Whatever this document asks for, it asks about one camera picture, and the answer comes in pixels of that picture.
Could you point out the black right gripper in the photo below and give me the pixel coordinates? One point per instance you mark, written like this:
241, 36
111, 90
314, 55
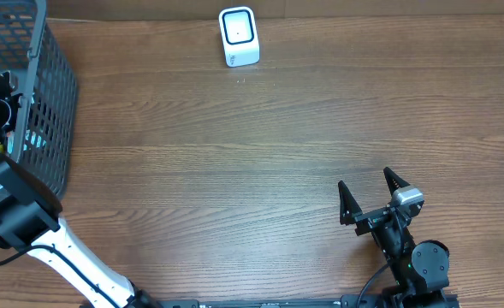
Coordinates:
373, 217

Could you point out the grey plastic mesh basket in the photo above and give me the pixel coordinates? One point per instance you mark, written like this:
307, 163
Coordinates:
48, 88

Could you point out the teal plastic packet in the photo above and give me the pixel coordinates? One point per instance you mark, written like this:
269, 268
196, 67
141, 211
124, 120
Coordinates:
33, 140

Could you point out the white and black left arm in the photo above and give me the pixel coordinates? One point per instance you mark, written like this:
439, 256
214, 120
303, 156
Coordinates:
31, 223

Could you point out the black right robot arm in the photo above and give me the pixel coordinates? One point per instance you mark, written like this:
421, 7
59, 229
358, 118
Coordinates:
414, 275

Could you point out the white barcode scanner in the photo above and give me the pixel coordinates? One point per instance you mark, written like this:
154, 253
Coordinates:
239, 36

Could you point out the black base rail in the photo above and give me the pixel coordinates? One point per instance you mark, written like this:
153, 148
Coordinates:
268, 303

